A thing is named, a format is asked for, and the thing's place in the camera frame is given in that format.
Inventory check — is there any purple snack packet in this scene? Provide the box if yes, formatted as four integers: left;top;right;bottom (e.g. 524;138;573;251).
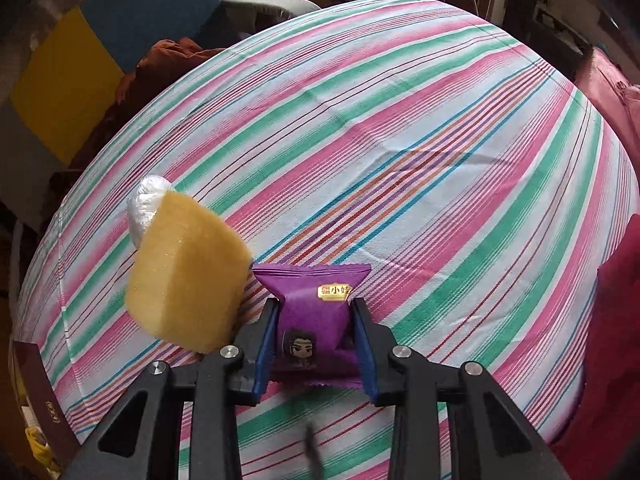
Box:
251;261;372;391

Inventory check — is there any brown gift box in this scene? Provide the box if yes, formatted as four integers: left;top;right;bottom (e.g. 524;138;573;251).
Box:
10;341;81;480

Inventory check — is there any brown blanket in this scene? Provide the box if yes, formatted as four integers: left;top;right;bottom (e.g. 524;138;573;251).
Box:
50;37;228;186

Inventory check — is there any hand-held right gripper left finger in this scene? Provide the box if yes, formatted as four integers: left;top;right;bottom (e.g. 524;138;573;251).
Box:
60;297;281;480

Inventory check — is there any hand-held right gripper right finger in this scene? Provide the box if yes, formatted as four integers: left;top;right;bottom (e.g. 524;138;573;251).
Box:
352;297;571;480

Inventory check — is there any large yellow sponge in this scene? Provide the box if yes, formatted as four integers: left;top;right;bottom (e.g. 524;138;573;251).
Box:
125;190;251;353

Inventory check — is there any red cloth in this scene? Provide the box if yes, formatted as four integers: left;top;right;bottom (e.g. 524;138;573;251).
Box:
547;215;640;453

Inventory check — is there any crumpled white plastic ball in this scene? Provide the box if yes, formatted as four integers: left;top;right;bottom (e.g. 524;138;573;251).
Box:
128;175;173;248

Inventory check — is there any blue yellow grey armchair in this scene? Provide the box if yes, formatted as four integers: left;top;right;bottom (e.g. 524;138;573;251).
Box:
0;0;323;231

